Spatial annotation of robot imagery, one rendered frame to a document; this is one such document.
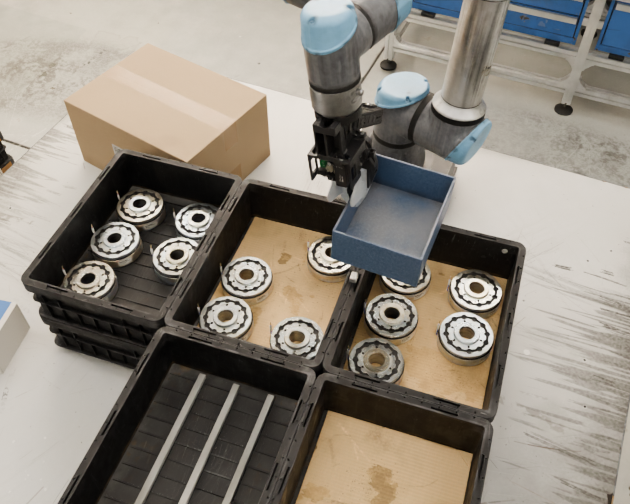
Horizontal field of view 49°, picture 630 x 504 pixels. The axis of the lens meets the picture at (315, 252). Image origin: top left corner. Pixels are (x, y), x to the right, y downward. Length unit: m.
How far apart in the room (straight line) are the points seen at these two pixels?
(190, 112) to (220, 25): 2.05
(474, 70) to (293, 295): 0.57
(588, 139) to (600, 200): 1.34
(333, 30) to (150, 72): 1.01
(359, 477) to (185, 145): 0.85
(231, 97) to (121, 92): 0.28
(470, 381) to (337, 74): 0.64
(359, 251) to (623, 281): 0.80
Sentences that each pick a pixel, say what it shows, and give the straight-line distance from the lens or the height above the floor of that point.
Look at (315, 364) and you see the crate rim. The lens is 1.21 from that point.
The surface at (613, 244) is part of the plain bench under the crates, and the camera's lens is 1.82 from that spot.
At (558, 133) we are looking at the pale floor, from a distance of 3.22.
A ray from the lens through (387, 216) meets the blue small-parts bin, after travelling 1.23.
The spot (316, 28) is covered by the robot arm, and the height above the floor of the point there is 1.47.
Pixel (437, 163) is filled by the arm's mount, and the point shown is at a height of 0.80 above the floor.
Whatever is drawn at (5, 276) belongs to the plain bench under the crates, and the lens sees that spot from 1.76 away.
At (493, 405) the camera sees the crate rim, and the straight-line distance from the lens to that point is 1.21.
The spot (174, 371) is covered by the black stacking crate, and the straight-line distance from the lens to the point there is 1.34.
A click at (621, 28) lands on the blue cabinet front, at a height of 0.44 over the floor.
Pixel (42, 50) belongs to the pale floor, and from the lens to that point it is 3.79.
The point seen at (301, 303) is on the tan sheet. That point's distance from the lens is 1.40.
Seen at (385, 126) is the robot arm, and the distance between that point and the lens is 1.61.
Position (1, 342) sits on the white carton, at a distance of 1.57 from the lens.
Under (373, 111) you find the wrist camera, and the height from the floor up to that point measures 1.27.
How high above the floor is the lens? 1.97
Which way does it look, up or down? 50 degrees down
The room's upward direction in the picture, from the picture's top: straight up
